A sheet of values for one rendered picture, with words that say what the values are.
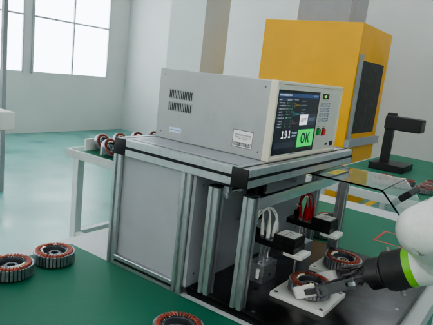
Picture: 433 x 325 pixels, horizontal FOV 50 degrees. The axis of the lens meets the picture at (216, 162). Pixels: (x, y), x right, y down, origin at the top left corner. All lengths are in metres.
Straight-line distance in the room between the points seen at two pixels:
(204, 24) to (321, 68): 1.33
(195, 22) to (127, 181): 4.05
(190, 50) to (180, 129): 3.95
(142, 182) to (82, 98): 7.52
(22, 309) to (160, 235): 0.37
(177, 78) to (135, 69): 7.83
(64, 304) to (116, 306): 0.12
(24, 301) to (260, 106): 0.73
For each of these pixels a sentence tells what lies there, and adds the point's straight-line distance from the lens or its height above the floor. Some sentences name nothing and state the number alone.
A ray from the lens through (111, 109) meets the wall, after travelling 9.22.
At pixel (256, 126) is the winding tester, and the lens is 1.19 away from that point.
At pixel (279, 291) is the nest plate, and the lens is 1.27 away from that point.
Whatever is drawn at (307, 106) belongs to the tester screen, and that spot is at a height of 1.26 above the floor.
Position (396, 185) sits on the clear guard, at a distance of 1.44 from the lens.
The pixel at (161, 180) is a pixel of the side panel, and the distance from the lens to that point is 1.23.
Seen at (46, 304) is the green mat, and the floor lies 0.75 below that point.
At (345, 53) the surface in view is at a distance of 4.91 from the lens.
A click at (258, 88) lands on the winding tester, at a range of 1.19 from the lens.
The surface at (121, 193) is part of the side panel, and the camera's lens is 1.34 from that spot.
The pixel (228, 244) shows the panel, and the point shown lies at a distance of 1.35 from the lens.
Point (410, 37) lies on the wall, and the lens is 6.67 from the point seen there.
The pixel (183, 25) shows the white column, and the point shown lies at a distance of 5.36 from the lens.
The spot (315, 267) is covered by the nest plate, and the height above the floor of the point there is 0.78.
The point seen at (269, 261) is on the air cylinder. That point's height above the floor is 0.82.
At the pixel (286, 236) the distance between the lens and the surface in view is 1.25.
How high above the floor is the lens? 1.32
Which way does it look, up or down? 11 degrees down
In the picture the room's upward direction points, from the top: 7 degrees clockwise
